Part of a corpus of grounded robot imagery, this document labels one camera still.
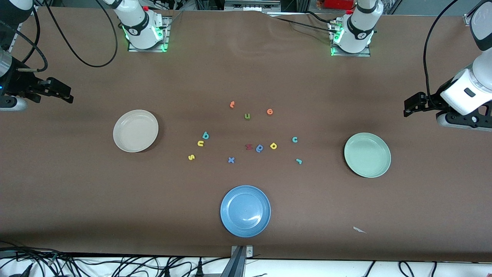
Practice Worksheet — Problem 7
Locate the brown table cover sheet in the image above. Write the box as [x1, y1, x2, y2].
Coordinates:
[0, 7, 492, 263]

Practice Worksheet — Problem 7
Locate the grey camera stand post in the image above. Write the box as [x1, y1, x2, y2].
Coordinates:
[221, 247, 247, 277]

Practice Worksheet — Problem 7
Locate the black floor cable tangle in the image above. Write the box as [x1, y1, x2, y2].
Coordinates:
[0, 240, 231, 277]

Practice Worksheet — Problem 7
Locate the red box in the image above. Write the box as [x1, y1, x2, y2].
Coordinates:
[324, 0, 355, 10]

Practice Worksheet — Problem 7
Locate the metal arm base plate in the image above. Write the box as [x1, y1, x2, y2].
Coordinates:
[329, 21, 372, 58]
[128, 16, 171, 53]

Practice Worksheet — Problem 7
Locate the long black looping cable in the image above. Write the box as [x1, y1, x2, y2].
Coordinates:
[43, 0, 118, 68]

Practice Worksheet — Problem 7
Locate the aluminium frame rail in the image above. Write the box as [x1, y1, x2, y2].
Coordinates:
[224, 0, 282, 12]

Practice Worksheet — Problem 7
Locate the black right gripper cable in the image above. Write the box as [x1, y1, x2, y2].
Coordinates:
[12, 29, 49, 72]

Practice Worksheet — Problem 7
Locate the pale green round plate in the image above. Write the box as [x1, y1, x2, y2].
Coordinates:
[344, 132, 392, 179]

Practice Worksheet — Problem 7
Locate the black arm base cable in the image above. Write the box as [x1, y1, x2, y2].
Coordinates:
[274, 11, 336, 33]

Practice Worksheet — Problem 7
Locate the blue round plate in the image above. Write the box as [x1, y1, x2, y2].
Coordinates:
[220, 185, 271, 238]

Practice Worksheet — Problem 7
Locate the beige round plate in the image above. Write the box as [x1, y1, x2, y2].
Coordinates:
[113, 110, 159, 153]

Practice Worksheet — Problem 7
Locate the silver clamp bracket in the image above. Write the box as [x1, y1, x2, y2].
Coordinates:
[231, 245, 254, 258]

